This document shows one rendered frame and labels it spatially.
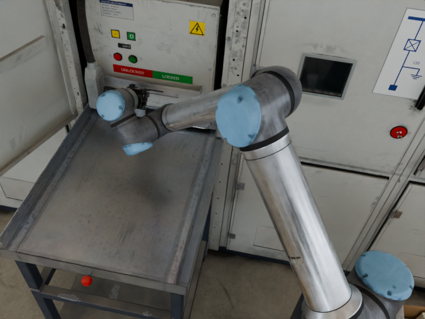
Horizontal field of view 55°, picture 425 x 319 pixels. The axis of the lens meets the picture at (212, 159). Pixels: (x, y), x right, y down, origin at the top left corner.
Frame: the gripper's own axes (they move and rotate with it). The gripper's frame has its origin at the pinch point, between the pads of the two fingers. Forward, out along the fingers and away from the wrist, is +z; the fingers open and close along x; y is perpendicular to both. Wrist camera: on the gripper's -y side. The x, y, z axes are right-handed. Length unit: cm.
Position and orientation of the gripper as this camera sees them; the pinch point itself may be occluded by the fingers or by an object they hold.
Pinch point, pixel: (138, 93)
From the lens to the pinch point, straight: 166.7
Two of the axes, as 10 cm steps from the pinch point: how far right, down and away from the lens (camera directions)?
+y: 9.8, 1.7, -0.9
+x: 1.4, -9.5, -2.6
